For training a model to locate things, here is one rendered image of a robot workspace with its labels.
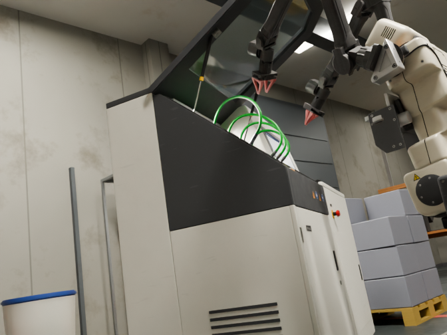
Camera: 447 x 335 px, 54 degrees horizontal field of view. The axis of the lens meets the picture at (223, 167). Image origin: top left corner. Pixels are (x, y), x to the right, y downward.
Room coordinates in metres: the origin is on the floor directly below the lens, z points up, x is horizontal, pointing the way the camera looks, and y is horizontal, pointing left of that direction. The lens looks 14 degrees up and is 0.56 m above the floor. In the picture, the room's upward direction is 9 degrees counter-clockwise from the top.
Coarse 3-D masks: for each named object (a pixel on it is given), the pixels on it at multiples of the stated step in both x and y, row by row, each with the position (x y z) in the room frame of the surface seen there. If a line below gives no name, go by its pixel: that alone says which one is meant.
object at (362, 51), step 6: (366, 48) 1.37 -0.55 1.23; (372, 48) 1.31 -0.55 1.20; (378, 48) 1.31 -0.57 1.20; (360, 54) 1.37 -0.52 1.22; (366, 54) 1.35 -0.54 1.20; (372, 54) 1.32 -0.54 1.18; (378, 54) 1.33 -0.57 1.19; (360, 60) 1.38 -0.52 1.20; (366, 60) 1.35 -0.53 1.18; (372, 60) 1.33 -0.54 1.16; (360, 66) 1.41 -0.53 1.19; (366, 66) 1.34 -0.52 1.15; (372, 66) 1.34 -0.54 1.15
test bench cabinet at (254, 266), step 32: (224, 224) 1.84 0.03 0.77; (256, 224) 1.78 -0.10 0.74; (288, 224) 1.73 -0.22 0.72; (192, 256) 1.90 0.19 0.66; (224, 256) 1.85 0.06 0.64; (256, 256) 1.79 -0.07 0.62; (288, 256) 1.74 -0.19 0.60; (192, 288) 1.91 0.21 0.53; (224, 288) 1.86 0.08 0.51; (256, 288) 1.80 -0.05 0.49; (288, 288) 1.75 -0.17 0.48; (192, 320) 1.92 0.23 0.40; (224, 320) 1.86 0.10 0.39; (256, 320) 1.81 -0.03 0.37; (288, 320) 1.76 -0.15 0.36; (352, 320) 2.35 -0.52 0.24
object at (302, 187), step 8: (296, 176) 1.84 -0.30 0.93; (304, 176) 1.99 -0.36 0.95; (296, 184) 1.82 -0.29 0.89; (304, 184) 1.95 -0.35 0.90; (312, 184) 2.11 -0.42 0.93; (296, 192) 1.79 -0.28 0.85; (304, 192) 1.92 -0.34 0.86; (320, 192) 2.25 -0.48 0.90; (296, 200) 1.77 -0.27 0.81; (304, 200) 1.90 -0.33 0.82; (312, 200) 2.04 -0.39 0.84; (304, 208) 1.90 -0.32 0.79; (312, 208) 2.01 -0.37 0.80; (320, 208) 2.17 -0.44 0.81
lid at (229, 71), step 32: (256, 0) 1.82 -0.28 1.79; (320, 0) 2.10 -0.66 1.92; (224, 32) 1.88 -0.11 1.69; (256, 32) 2.03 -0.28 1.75; (288, 32) 2.20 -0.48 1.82; (192, 64) 1.92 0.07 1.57; (224, 64) 2.10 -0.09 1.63; (256, 64) 2.28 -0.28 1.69; (192, 96) 2.14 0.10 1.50; (224, 96) 2.33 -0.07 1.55
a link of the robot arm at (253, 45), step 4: (256, 40) 1.67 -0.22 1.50; (260, 40) 1.65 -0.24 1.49; (252, 44) 1.74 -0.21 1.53; (256, 44) 1.68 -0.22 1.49; (260, 44) 1.67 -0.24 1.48; (272, 44) 1.71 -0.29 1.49; (248, 48) 1.77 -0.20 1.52; (252, 48) 1.75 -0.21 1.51; (256, 48) 1.74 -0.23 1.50; (260, 48) 1.69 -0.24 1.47; (264, 48) 1.69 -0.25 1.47; (248, 52) 1.78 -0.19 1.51; (252, 52) 1.76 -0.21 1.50; (256, 52) 1.74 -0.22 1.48; (256, 56) 1.77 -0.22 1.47
